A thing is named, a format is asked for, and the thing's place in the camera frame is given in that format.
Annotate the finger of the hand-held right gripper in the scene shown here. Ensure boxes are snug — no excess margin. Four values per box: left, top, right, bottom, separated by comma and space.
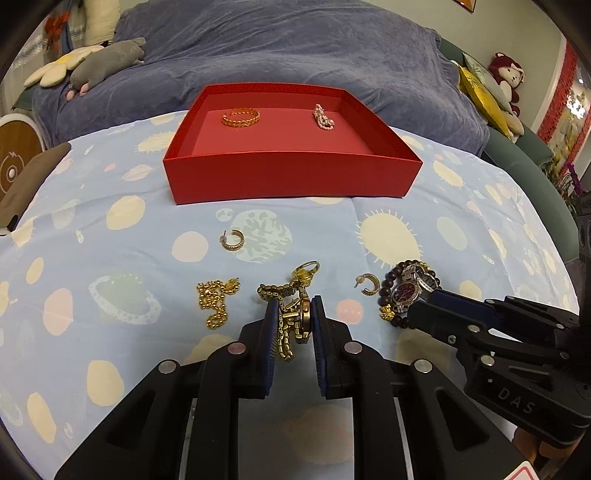
431, 290, 580, 333
407, 300, 573, 370

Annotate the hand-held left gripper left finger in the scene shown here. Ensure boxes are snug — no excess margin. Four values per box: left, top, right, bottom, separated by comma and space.
54, 298, 283, 480

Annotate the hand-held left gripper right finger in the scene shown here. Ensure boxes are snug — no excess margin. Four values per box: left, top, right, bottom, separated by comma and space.
310, 295, 527, 480

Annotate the gold wristwatch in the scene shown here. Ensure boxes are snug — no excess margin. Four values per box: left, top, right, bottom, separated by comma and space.
257, 261, 321, 363

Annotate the silver wristwatch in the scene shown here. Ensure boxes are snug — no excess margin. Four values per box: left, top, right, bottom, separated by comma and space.
389, 265, 439, 317

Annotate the dark wooden bead bracelet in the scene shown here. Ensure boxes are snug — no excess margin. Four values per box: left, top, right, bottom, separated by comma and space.
379, 261, 437, 329

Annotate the gold bead chain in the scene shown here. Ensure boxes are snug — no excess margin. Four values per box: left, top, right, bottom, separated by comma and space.
197, 277, 242, 329

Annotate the red cardboard box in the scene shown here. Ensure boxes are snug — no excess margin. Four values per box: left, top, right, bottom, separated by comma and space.
163, 84, 423, 206

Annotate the person's right hand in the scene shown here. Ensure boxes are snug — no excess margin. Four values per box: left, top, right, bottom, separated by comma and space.
513, 427, 557, 463

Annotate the blue planet-print tablecloth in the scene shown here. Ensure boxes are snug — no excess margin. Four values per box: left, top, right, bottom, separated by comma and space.
0, 108, 580, 480

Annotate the green sofa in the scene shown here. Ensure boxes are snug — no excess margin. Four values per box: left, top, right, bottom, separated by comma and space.
436, 37, 578, 232

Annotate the pink flowering plant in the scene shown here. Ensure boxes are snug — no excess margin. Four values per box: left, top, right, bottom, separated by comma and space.
542, 159, 587, 208

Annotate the cream plush cushion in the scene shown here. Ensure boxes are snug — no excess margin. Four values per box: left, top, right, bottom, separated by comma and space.
503, 111, 525, 137

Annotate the yellow cushion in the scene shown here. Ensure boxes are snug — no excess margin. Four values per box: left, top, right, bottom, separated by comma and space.
457, 65, 513, 139

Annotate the red monkey plush toy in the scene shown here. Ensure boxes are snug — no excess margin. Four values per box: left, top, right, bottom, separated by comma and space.
488, 52, 527, 116

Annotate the grey printed cushion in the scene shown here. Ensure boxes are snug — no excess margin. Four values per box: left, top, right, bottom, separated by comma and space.
462, 52, 513, 114

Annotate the brown flat object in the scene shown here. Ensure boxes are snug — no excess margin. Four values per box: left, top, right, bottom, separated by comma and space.
0, 142, 72, 232

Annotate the blue-grey sofa cover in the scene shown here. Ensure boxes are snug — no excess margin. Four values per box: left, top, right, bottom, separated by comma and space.
32, 0, 490, 158

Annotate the white round wood-faced device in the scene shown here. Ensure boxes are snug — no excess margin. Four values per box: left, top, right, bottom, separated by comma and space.
0, 113, 46, 204

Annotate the grey plush toy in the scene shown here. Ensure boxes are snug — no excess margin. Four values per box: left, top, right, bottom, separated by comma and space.
68, 38, 147, 100

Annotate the cream flower cushion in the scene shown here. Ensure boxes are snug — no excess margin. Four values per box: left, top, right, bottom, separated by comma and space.
24, 45, 106, 88

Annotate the white curtain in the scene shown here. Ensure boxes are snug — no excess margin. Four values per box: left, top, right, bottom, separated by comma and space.
11, 14, 63, 109

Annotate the gold chain-link bangle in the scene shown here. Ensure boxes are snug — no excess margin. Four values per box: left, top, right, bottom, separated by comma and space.
222, 107, 262, 128

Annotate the pink pearl bracelet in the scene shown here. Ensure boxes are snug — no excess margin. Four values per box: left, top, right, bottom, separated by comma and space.
312, 104, 336, 131

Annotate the red patterned wall strip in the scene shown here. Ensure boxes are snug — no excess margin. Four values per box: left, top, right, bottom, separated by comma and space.
536, 46, 581, 145

